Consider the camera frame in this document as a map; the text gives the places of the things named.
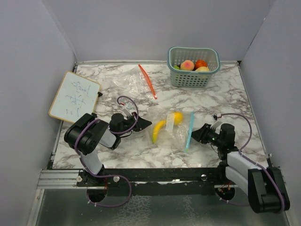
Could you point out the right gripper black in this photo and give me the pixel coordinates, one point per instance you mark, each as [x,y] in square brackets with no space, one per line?
[201,134]

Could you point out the orange fake pumpkin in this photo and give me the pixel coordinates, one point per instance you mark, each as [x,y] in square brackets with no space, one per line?
[200,63]

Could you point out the yellow fake lemon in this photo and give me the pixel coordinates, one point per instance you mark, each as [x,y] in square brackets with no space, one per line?
[178,118]

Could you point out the clear bag red zipper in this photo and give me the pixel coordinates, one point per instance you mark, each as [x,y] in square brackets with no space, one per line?
[134,83]

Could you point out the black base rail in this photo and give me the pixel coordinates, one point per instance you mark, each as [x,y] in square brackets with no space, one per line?
[159,182]

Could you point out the clear bag blue zipper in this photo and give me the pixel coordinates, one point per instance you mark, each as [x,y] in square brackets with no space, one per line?
[170,136]

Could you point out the pale yellow fake fruit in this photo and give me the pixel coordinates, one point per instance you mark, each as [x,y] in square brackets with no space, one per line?
[202,69]

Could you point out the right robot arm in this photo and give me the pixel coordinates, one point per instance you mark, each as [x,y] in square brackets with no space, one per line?
[264,186]

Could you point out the orange fake peach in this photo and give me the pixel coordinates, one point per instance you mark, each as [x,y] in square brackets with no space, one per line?
[187,65]

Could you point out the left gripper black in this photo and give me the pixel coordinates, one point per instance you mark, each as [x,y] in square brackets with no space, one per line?
[141,124]

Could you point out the small whiteboard wooden frame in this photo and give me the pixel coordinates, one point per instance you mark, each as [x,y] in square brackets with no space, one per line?
[75,97]

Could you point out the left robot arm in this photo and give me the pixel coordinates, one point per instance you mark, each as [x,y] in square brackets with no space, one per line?
[87,132]

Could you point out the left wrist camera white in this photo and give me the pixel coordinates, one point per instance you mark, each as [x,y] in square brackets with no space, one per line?
[127,109]

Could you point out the yellow fake banana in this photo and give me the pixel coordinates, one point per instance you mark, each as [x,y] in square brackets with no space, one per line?
[156,130]

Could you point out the teal plastic basket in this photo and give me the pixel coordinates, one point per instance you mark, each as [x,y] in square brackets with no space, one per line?
[181,78]

